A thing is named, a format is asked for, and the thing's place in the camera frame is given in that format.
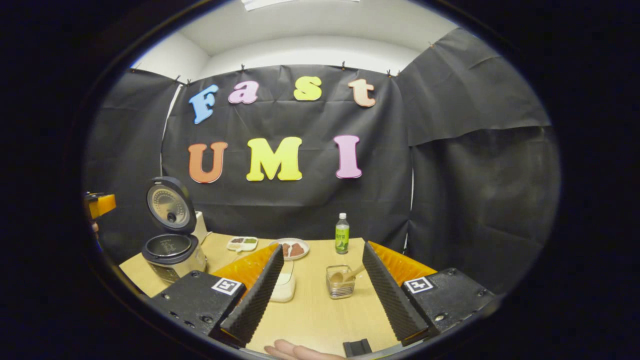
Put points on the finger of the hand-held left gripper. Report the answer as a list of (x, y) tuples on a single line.
[(104, 205)]

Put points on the wooden spoon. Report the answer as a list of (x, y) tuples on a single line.
[(350, 275)]

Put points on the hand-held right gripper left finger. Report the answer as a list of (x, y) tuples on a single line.
[(255, 295)]

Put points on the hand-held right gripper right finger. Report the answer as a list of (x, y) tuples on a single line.
[(390, 295)]

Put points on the white toaster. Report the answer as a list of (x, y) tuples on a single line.
[(201, 230)]

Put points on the white divided bean dish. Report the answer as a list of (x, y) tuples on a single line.
[(242, 244)]

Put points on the ceiling light panel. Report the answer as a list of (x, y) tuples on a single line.
[(300, 2)]

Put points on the white round plate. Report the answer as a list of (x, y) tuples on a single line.
[(300, 256)]

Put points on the brown meat piece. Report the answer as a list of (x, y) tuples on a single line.
[(297, 250), (286, 250)]

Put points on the clear container of white rice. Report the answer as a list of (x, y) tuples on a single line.
[(284, 290)]

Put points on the green drink bottle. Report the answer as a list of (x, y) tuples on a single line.
[(342, 239)]

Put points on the black silver rice cooker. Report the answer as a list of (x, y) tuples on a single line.
[(172, 247)]

